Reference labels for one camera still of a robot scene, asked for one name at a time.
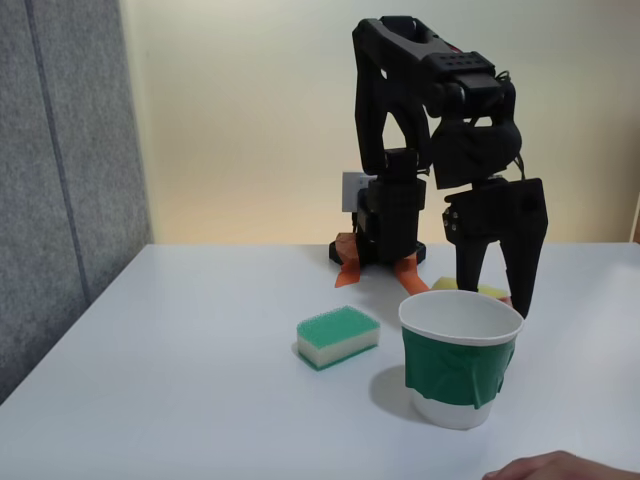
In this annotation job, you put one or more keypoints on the grey felt partition panel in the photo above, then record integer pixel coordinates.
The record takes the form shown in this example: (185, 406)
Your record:
(60, 200)

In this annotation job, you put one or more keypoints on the person's left hand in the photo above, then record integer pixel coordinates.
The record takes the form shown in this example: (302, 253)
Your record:
(560, 467)

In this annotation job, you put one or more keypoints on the yellow sponge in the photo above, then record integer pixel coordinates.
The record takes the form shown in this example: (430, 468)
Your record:
(492, 291)

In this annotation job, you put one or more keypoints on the green and white sponge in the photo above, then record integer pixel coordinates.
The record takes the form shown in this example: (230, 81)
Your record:
(335, 332)

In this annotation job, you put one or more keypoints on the white paper cup green tape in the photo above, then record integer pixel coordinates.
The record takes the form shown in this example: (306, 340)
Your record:
(455, 370)

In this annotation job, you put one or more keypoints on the orange tape strip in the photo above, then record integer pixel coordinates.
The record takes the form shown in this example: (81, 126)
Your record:
(412, 280)
(348, 275)

